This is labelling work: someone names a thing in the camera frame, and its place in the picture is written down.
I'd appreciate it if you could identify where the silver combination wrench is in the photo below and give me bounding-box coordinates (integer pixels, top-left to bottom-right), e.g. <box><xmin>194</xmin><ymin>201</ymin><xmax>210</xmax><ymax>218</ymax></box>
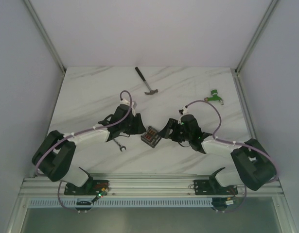
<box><xmin>113</xmin><ymin>139</ymin><xmax>126</xmax><ymax>152</ymax></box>

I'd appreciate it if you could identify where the black handled claw hammer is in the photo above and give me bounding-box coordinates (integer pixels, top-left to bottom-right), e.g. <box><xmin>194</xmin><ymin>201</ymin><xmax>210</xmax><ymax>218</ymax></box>
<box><xmin>135</xmin><ymin>67</ymin><xmax>158</xmax><ymax>95</ymax></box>

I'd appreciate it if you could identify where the clear fuse box cover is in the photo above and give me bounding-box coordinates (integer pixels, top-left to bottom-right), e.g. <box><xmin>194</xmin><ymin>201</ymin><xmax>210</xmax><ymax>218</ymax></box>
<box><xmin>141</xmin><ymin>125</ymin><xmax>161</xmax><ymax>148</ymax></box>

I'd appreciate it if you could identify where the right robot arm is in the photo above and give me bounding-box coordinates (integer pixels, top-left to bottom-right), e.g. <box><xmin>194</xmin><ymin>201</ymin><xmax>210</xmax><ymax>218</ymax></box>
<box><xmin>158</xmin><ymin>114</ymin><xmax>277</xmax><ymax>194</ymax></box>

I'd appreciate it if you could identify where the left aluminium corner post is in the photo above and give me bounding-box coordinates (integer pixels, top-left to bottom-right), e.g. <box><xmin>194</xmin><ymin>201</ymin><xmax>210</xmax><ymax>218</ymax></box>
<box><xmin>22</xmin><ymin>0</ymin><xmax>67</xmax><ymax>74</ymax></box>

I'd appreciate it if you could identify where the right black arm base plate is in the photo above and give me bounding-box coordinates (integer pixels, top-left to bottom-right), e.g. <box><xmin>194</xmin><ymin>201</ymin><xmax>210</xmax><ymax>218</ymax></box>
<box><xmin>193</xmin><ymin>180</ymin><xmax>238</xmax><ymax>196</ymax></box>

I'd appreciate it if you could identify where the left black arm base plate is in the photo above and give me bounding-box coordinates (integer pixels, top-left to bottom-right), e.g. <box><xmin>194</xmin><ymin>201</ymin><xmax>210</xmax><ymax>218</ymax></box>
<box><xmin>64</xmin><ymin>180</ymin><xmax>109</xmax><ymax>196</ymax></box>

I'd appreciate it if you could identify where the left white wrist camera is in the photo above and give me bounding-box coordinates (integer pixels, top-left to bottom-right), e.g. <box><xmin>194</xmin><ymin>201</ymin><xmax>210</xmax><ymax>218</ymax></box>
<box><xmin>120</xmin><ymin>99</ymin><xmax>137</xmax><ymax>117</ymax></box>

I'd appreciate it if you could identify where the aluminium corner post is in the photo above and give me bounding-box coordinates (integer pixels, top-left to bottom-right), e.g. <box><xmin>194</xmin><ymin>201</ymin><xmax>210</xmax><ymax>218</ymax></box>
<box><xmin>22</xmin><ymin>0</ymin><xmax>67</xmax><ymax>74</ymax></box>
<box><xmin>235</xmin><ymin>0</ymin><xmax>280</xmax><ymax>75</ymax></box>

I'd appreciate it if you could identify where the green red plastic connector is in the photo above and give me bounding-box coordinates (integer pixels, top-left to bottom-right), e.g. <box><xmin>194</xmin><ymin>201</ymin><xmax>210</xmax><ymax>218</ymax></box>
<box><xmin>204</xmin><ymin>89</ymin><xmax>224</xmax><ymax>105</ymax></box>

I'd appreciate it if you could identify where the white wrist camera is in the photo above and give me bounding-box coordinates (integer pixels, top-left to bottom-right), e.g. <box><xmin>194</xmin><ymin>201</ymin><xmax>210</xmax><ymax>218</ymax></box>
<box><xmin>120</xmin><ymin>99</ymin><xmax>137</xmax><ymax>117</ymax></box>
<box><xmin>179</xmin><ymin>106</ymin><xmax>189</xmax><ymax>116</ymax></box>

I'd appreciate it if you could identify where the aluminium front rail frame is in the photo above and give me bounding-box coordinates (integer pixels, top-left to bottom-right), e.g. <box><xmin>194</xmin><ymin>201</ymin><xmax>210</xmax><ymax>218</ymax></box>
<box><xmin>19</xmin><ymin>173</ymin><xmax>285</xmax><ymax>199</ymax></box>

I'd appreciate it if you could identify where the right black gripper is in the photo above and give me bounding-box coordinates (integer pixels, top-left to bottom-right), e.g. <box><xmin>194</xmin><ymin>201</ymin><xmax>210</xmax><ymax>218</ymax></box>
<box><xmin>158</xmin><ymin>118</ymin><xmax>191</xmax><ymax>143</ymax></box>

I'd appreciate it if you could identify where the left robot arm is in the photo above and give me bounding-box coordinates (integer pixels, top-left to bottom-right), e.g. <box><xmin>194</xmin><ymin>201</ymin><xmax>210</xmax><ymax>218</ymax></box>
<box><xmin>32</xmin><ymin>104</ymin><xmax>146</xmax><ymax>195</ymax></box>

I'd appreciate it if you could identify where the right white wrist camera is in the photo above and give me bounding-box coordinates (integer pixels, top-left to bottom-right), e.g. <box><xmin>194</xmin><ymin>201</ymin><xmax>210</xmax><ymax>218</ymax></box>
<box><xmin>179</xmin><ymin>106</ymin><xmax>189</xmax><ymax>116</ymax></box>

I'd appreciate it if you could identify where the right aluminium corner post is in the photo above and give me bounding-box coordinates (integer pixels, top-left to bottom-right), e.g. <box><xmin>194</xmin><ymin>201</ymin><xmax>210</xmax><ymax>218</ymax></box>
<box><xmin>235</xmin><ymin>0</ymin><xmax>280</xmax><ymax>75</ymax></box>

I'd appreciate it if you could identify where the slotted grey cable duct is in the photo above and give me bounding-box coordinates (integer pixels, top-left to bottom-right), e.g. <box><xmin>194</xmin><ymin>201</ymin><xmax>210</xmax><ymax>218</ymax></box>
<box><xmin>28</xmin><ymin>198</ymin><xmax>213</xmax><ymax>208</ymax></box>

